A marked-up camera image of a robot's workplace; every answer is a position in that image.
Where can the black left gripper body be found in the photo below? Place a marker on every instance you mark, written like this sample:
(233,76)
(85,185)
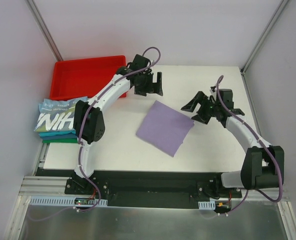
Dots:
(149,88)

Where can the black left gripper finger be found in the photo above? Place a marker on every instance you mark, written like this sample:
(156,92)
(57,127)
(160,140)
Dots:
(158,85)
(140,92)

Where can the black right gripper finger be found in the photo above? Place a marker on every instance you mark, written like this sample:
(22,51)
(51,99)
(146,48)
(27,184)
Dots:
(204,118)
(197,99)

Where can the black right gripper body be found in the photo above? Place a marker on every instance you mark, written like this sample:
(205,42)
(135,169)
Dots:
(204,108)

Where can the purple t-shirt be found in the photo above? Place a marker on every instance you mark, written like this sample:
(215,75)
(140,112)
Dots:
(164,128)

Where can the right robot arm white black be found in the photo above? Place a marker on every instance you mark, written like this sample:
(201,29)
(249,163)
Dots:
(263,164)

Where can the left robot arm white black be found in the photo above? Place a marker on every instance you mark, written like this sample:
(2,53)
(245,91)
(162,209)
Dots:
(89,115)

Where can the red plastic bin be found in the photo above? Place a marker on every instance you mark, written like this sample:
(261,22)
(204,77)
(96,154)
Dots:
(83,77)

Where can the folded green shirt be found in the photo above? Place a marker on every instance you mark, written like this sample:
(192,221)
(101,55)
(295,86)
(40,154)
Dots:
(66,140)

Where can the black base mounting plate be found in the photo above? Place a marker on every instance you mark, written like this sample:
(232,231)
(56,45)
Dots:
(147,189)

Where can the folded teal shirt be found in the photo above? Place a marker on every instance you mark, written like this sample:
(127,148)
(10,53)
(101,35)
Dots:
(69,135)

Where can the right aluminium frame post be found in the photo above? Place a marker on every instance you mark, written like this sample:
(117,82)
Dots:
(264,35)

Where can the aluminium frame post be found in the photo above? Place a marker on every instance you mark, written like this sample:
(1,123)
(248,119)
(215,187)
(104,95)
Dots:
(44,29)
(264,35)

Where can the right white cable duct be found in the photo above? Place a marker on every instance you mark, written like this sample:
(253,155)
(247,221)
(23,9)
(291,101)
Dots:
(207,205)

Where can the white cable duct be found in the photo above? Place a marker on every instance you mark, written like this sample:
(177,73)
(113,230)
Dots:
(64,201)
(207,205)

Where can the left white cable duct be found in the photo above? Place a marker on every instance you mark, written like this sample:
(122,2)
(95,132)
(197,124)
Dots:
(64,201)

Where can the left aluminium frame post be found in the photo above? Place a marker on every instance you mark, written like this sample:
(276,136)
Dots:
(44,29)

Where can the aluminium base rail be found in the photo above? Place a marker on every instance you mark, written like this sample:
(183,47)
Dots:
(43,186)

